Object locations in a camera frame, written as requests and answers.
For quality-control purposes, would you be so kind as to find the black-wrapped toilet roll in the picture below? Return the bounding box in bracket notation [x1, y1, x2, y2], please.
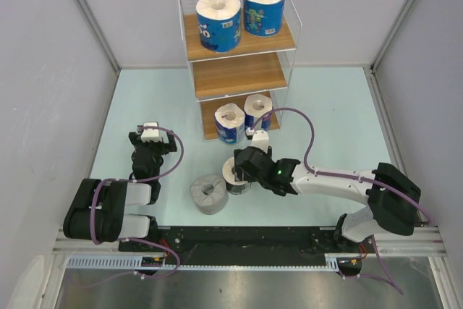
[222, 157, 251, 195]

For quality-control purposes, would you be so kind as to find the grey toilet roll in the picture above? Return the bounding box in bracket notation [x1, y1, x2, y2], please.
[190, 174, 229, 215]

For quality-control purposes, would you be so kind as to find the blue white-striped toilet roll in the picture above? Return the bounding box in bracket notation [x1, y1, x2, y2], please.
[244, 93, 273, 131]

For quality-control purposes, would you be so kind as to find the blue-wrapped toilet roll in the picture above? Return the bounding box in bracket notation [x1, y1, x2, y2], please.
[195, 0, 242, 53]

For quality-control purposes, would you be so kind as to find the blue cartoon-print toilet roll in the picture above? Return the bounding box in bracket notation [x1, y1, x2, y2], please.
[243, 0, 285, 37]

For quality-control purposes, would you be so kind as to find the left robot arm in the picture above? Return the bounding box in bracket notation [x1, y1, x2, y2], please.
[62, 122, 184, 251]

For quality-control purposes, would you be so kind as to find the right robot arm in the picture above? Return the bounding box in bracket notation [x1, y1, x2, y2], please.
[234, 146, 421, 252]

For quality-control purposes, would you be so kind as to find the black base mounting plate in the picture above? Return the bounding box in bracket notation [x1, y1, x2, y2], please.
[119, 227, 373, 274]

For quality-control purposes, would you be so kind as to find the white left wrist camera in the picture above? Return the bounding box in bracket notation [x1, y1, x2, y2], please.
[137, 122, 163, 143]

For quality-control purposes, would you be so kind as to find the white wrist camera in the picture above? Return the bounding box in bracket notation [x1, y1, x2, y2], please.
[245, 128, 269, 153]
[137, 122, 163, 143]

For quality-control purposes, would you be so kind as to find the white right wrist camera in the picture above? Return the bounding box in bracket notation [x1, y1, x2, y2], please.
[245, 128, 269, 153]

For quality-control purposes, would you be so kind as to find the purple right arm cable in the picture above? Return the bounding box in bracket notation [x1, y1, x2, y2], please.
[249, 107, 435, 295]

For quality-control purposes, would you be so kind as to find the white wire wooden shelf rack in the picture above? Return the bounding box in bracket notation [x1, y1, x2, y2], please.
[178, 0, 302, 140]

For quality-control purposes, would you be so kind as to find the white slotted cable duct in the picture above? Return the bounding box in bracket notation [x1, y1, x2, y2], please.
[67, 255, 339, 272]

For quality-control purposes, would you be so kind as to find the aluminium frame rail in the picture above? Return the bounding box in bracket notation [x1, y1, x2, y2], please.
[52, 225, 446, 255]

